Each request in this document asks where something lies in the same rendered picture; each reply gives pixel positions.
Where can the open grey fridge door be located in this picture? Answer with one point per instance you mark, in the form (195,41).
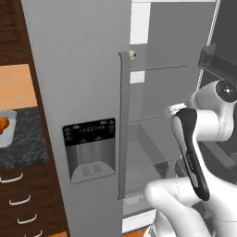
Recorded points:
(227,21)

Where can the beige mushroom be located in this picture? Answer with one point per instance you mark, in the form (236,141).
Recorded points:
(132,55)

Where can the clear fridge crisper drawer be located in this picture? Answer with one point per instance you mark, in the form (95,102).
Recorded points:
(145,176)

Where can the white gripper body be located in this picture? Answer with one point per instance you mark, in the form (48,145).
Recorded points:
(174,109)

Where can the orange chicken drumstick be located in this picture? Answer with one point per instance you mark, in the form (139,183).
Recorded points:
(3,123)

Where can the dark wood wall cupboard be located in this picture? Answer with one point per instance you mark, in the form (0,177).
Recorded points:
(12,27)

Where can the dark wood drawer front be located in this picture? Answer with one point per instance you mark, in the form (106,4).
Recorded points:
(37,176)
(49,216)
(52,232)
(43,197)

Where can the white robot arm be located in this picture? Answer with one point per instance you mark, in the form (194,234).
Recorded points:
(211,121)

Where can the glass fridge shelf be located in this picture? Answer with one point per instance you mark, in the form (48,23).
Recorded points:
(160,67)
(148,118)

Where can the grey fridge body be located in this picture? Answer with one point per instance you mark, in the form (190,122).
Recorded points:
(166,37)

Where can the grey fridge door with dispenser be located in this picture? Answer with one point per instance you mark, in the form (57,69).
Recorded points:
(77,68)

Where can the dark fridge door bin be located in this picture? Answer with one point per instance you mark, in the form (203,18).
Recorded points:
(216,63)

